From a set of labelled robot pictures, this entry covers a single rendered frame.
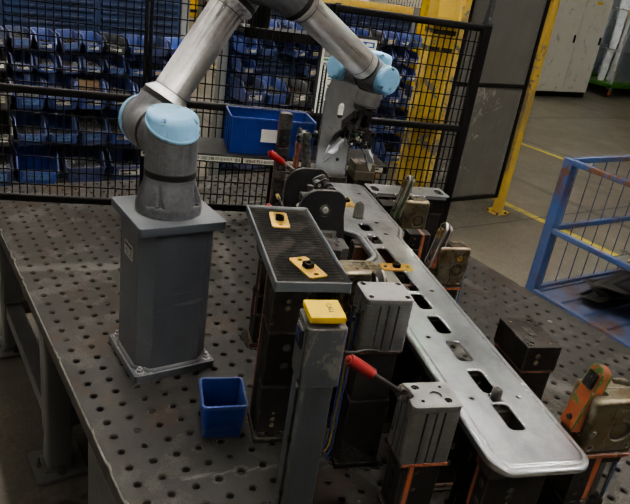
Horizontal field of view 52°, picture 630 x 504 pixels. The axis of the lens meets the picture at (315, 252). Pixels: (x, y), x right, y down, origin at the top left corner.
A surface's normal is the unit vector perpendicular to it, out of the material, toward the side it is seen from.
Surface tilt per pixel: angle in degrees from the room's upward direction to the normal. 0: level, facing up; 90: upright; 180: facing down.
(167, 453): 0
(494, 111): 92
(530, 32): 90
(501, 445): 0
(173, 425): 0
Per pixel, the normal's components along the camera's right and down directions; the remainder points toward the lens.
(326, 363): 0.22, 0.42
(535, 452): 0.14, -0.90
